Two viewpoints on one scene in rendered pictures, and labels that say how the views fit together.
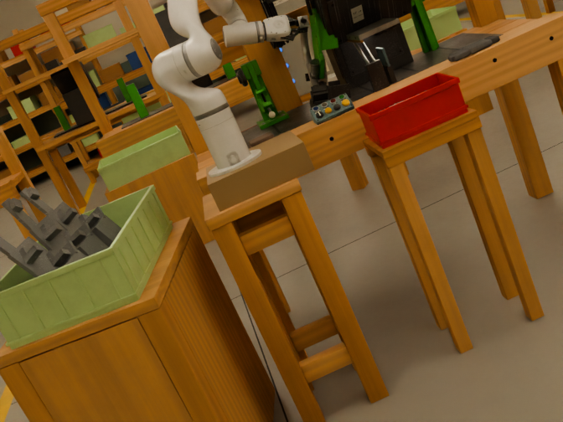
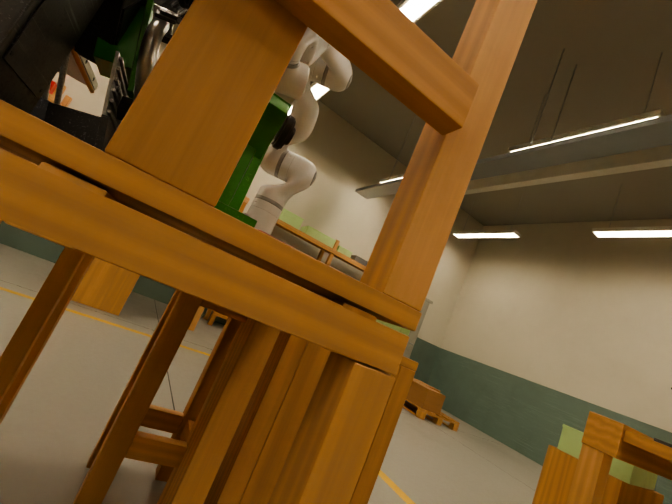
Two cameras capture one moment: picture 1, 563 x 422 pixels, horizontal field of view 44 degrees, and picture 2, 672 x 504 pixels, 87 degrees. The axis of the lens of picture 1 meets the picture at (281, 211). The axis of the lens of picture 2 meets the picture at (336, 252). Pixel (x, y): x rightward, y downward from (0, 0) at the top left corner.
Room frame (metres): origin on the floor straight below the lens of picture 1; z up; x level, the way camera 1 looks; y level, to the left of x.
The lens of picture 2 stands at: (3.71, -0.16, 0.80)
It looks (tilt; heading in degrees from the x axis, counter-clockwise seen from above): 10 degrees up; 157
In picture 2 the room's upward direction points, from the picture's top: 23 degrees clockwise
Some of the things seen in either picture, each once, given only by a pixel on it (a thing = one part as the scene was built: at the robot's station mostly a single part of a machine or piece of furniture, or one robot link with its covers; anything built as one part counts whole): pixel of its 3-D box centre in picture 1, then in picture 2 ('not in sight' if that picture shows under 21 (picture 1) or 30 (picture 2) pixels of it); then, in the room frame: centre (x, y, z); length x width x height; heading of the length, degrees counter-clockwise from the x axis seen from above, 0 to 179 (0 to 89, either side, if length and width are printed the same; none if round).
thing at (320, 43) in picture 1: (322, 33); (127, 47); (2.81, -0.43, 1.17); 0.13 x 0.12 x 0.20; 91
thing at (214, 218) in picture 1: (249, 193); not in sight; (2.29, 0.08, 0.83); 0.32 x 0.32 x 0.04; 1
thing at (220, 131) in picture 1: (224, 138); (257, 225); (2.29, 0.08, 1.03); 0.19 x 0.19 x 0.18
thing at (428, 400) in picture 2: not in sight; (419, 397); (-1.20, 4.36, 0.22); 1.20 x 0.81 x 0.44; 179
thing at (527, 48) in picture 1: (386, 112); not in sight; (2.60, -0.51, 0.82); 1.50 x 0.14 x 0.15; 91
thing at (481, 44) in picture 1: (471, 48); not in sight; (2.61, -0.90, 0.91); 0.20 x 0.11 x 0.03; 94
